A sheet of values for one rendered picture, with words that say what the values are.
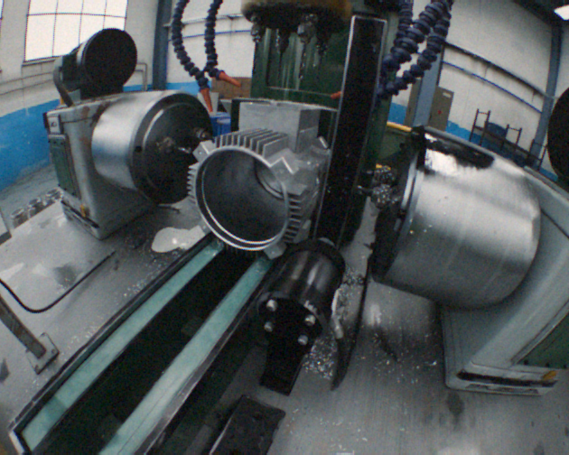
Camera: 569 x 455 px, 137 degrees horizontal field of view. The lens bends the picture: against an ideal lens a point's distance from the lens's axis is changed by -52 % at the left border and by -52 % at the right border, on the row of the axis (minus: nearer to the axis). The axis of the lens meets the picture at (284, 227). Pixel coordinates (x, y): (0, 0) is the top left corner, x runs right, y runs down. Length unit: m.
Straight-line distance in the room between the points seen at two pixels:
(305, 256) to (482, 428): 0.47
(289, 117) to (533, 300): 0.43
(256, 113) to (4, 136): 5.50
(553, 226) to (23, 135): 6.02
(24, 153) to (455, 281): 5.90
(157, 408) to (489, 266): 0.38
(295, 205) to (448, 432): 0.45
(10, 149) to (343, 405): 5.77
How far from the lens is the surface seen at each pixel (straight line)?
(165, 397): 0.27
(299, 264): 0.20
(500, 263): 0.31
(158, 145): 0.46
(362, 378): 0.43
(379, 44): 0.22
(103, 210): 0.70
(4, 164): 5.71
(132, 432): 0.28
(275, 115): 0.36
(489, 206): 0.29
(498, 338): 0.42
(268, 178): 0.52
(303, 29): 0.36
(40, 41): 6.07
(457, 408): 0.51
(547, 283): 0.37
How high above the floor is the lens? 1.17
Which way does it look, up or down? 33 degrees down
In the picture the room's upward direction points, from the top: 8 degrees clockwise
